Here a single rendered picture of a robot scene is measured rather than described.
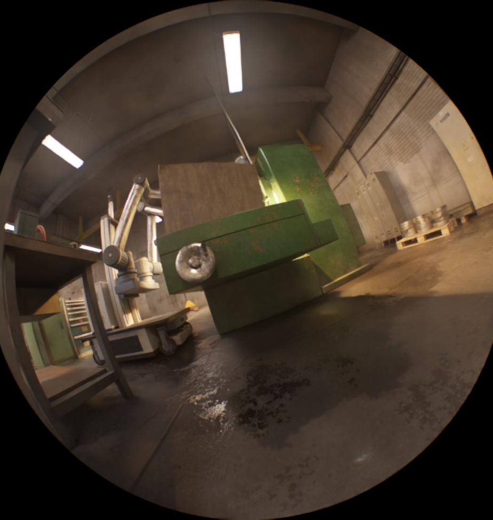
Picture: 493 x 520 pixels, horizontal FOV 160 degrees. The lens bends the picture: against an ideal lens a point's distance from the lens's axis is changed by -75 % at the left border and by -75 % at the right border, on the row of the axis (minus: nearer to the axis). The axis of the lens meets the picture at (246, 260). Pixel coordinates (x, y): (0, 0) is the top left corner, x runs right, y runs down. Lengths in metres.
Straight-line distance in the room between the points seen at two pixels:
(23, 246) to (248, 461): 1.04
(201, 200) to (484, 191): 4.41
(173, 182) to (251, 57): 4.82
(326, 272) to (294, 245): 1.28
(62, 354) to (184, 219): 2.61
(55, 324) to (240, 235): 2.85
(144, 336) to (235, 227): 1.23
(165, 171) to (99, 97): 4.53
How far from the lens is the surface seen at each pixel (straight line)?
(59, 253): 0.99
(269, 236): 1.00
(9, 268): 0.90
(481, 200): 4.20
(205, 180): 1.53
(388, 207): 5.18
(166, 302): 8.54
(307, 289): 2.01
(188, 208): 1.40
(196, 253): 0.88
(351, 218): 2.90
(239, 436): 0.62
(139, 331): 1.70
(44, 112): 0.43
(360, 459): 0.49
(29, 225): 1.14
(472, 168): 4.19
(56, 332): 3.08
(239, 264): 0.94
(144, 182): 2.05
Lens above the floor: 0.45
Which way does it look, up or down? 7 degrees up
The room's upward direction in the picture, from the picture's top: 19 degrees counter-clockwise
